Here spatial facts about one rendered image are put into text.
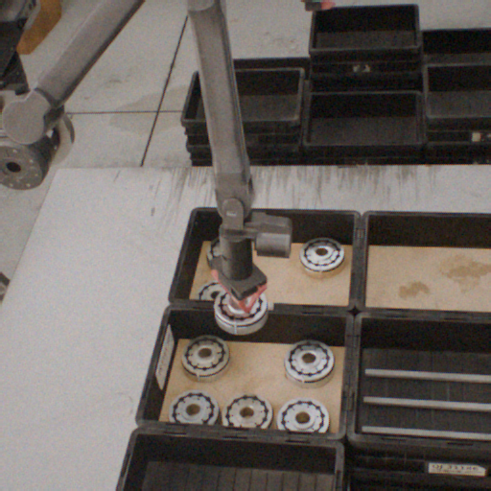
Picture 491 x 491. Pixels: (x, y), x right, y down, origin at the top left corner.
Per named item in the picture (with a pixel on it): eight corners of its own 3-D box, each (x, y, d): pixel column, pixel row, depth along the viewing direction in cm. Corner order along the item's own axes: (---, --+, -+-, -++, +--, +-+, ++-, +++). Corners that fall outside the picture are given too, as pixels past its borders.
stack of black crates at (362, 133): (307, 218, 303) (301, 145, 278) (312, 164, 323) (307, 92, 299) (419, 219, 296) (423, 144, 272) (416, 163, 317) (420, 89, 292)
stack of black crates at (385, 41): (314, 148, 330) (307, 51, 298) (317, 103, 350) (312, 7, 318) (416, 147, 323) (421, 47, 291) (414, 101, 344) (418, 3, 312)
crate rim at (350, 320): (134, 432, 158) (131, 425, 157) (167, 310, 179) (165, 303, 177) (345, 447, 151) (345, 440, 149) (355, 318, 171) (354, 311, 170)
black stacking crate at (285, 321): (145, 456, 165) (133, 426, 157) (175, 339, 185) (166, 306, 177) (345, 472, 158) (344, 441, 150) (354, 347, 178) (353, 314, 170)
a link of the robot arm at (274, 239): (230, 180, 148) (222, 198, 141) (294, 184, 147) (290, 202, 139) (230, 242, 153) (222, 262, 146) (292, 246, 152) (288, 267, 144)
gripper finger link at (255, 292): (247, 287, 164) (245, 255, 157) (268, 310, 159) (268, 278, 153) (219, 303, 161) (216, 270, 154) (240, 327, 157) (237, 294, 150)
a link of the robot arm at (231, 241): (222, 213, 148) (216, 236, 144) (260, 215, 147) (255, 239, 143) (223, 240, 153) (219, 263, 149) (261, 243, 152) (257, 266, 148)
